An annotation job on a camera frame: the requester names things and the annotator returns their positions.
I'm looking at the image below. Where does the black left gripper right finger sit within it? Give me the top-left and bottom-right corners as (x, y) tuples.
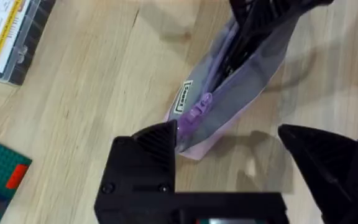
(277, 123), (358, 224)

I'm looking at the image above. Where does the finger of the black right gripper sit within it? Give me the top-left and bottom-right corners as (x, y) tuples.
(239, 0), (335, 45)
(229, 0), (249, 25)

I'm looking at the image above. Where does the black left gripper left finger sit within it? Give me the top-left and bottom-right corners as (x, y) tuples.
(94, 119), (178, 224)

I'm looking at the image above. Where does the translucent purple zip bag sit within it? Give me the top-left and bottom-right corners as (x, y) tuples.
(163, 12), (301, 161)

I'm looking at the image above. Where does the clear plastic box with label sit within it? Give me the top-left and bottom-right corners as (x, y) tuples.
(0, 0), (57, 86)

